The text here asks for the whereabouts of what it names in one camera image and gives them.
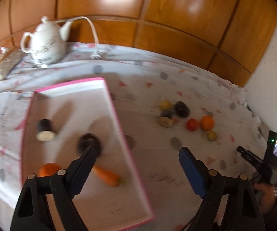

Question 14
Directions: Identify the dark water chestnut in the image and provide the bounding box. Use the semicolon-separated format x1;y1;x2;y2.
78;133;103;157
174;101;190;118

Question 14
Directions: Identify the person's right hand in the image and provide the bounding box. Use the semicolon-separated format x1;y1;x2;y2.
252;182;277;213

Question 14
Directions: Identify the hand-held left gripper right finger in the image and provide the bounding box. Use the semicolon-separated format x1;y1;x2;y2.
179;146;266;231

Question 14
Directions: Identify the orange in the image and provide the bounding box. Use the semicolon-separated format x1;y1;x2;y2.
38;163;61;177
200;115;214;131

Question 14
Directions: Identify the carrot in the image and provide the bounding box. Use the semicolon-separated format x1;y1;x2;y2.
92;165;123;187

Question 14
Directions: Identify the pink shallow cardboard box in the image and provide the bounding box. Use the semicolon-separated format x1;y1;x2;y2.
20;77;155;231

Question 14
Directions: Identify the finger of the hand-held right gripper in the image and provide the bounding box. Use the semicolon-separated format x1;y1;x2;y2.
237;146;265;171

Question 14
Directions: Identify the red tomato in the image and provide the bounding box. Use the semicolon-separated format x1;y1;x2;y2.
186;118;199;131

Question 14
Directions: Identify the small yellow tomato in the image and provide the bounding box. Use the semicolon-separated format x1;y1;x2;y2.
159;100;174;111
206;130;218;142

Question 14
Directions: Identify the white power cord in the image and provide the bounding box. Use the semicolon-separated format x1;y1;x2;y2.
54;16;103;59

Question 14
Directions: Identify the white floral ceramic kettle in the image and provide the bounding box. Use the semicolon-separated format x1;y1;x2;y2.
20;16;75;69

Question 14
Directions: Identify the cut eggplant piece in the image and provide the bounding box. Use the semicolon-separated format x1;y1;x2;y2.
36;119;56;142
159;111;175;128

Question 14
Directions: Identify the white patterned tablecloth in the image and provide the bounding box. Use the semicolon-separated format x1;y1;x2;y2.
0;41;269;231

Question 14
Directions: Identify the ornate golden tissue box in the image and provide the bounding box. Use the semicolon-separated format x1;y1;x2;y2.
0;47;22;81

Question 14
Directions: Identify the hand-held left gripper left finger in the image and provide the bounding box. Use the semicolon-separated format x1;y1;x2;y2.
10;146;97;231

